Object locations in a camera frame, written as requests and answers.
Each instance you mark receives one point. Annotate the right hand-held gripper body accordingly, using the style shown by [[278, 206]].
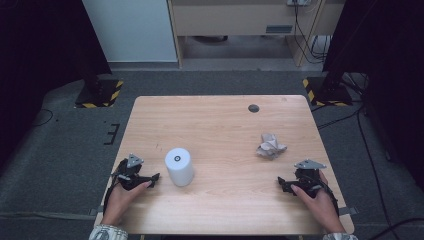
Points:
[[308, 178]]

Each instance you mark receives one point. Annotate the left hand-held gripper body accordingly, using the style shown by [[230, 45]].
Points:
[[128, 173]]

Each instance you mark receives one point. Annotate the white cylindrical bin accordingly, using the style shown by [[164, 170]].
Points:
[[180, 170]]

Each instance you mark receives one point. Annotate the paper ball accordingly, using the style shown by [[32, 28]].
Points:
[[270, 146]]

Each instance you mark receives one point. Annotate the person's left hand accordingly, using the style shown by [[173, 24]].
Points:
[[118, 203]]

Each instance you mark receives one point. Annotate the person's right hand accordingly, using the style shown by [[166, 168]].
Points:
[[321, 208]]

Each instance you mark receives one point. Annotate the grey tape strip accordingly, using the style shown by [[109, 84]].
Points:
[[350, 210], [95, 211]]

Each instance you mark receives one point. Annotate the black stand base striped edge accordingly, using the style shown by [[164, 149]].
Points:
[[328, 93], [100, 95]]

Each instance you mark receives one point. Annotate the white cabinet panel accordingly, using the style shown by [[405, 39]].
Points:
[[133, 30]]

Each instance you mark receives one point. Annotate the dark curtain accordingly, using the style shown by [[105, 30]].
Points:
[[386, 50], [40, 50]]

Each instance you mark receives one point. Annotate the light wooden desk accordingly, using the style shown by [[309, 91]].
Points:
[[233, 20]]

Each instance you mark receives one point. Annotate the white power strip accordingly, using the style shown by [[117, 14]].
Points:
[[299, 2]]

